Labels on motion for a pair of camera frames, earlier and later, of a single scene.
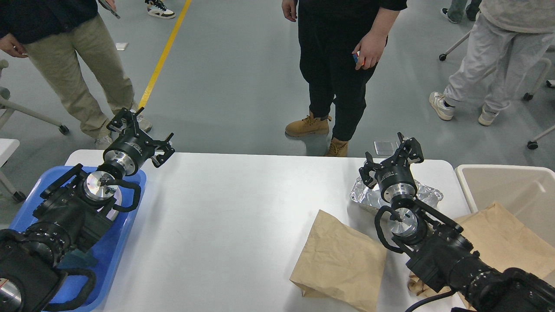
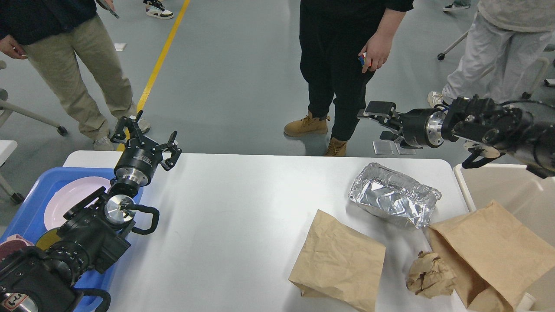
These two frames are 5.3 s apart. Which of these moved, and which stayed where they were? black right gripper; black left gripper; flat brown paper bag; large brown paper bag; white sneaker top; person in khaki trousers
Moved: black right gripper; black left gripper
Stayed: large brown paper bag; white sneaker top; person in khaki trousers; flat brown paper bag
